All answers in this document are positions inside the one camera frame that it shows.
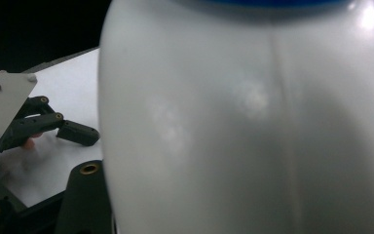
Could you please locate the white bottle with blue pump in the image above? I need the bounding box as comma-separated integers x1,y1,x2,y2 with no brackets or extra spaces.
96,0,374,234

